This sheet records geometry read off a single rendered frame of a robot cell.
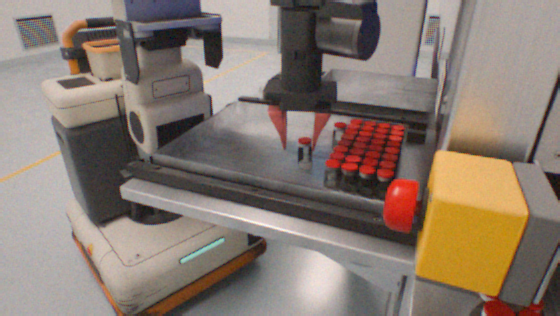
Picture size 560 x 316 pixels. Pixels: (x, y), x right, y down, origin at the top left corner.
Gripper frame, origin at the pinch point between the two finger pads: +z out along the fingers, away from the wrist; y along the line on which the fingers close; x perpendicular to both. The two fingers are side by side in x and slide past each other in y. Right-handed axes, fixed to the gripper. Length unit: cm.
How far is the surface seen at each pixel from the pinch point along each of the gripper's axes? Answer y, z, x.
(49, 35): -397, 68, 450
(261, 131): -7.8, 3.5, 11.4
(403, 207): 9.2, -9.4, -28.2
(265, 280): -15, 92, 56
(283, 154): -2.7, 3.4, 2.5
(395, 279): 15.2, 15.5, -10.9
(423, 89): 29, 4, 42
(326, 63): 4, 8, 85
